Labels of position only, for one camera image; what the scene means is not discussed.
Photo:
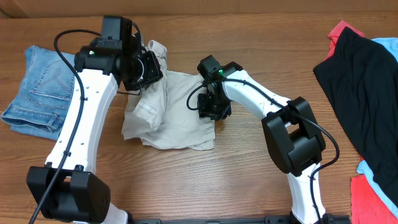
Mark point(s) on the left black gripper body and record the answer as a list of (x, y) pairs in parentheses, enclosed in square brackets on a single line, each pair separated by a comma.
[(143, 71)]

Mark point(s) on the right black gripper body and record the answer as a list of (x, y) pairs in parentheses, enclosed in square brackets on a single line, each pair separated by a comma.
[(216, 107)]

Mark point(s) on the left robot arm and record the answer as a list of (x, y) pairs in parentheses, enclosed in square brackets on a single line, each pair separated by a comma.
[(66, 188)]

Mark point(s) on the black garment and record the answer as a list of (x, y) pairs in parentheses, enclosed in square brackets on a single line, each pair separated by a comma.
[(360, 82)]

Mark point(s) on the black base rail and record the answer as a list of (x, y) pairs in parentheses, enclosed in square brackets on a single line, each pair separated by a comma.
[(271, 219)]

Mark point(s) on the beige cotton shorts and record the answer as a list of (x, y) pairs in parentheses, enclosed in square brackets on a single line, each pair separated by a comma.
[(160, 117)]

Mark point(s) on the folded blue denim jeans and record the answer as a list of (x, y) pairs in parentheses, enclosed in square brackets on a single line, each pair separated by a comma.
[(41, 105)]

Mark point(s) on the light blue garment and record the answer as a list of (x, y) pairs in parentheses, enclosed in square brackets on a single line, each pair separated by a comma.
[(390, 43)]

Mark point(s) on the red garment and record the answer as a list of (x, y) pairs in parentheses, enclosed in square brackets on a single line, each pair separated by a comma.
[(366, 206)]

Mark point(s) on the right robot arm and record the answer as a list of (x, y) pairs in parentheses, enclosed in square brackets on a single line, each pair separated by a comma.
[(294, 140)]

